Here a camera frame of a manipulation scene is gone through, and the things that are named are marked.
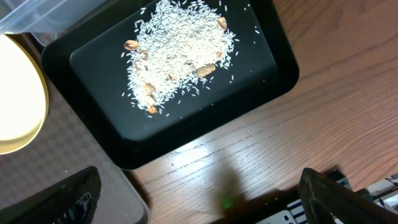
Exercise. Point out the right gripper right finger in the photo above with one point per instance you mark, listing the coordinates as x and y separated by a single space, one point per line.
323 198

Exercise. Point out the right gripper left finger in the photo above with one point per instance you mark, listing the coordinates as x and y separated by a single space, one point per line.
72 200

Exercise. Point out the yellow round plate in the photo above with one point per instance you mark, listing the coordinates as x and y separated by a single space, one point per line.
24 97

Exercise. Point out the clear plastic waste bin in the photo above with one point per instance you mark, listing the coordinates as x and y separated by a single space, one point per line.
46 20

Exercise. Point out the brown plastic serving tray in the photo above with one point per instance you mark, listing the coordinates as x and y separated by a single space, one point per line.
62 148

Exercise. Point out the black plastic tray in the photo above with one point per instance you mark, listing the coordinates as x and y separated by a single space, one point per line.
89 68

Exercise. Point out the pile of rice scraps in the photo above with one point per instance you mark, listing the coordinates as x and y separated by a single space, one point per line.
177 50

